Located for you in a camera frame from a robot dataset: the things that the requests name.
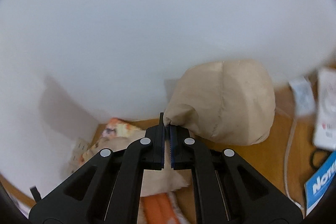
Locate beige puffer jacket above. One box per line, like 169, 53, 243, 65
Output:
86, 58, 276, 198

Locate orange floral blanket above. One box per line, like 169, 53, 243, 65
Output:
70, 118, 191, 223

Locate blue notebook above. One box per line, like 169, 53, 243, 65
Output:
304, 149, 335, 216

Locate white power bank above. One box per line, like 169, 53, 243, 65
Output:
313, 67, 335, 151

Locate white charging cable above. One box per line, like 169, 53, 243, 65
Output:
275, 105, 305, 212

